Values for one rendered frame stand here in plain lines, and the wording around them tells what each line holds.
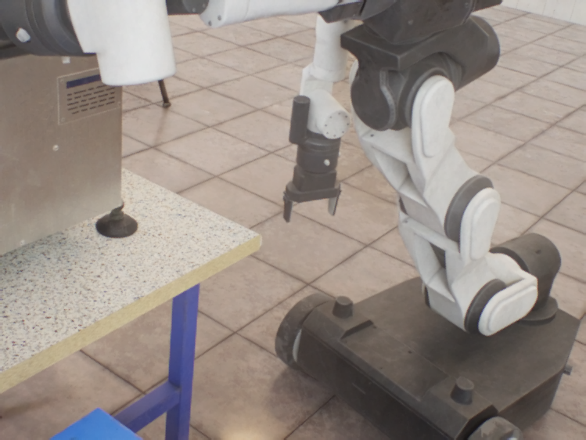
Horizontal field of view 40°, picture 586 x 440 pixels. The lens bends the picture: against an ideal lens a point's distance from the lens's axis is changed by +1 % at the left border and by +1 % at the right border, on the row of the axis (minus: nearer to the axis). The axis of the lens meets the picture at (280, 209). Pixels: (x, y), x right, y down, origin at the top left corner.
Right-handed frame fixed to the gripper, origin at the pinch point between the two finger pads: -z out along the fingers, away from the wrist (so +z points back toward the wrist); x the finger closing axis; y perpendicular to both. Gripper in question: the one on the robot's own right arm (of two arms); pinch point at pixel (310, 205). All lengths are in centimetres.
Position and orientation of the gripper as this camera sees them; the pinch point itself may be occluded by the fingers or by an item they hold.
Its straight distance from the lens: 174.7
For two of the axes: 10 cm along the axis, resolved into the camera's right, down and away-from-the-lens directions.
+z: 0.9, -8.3, -5.5
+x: -9.2, 1.4, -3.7
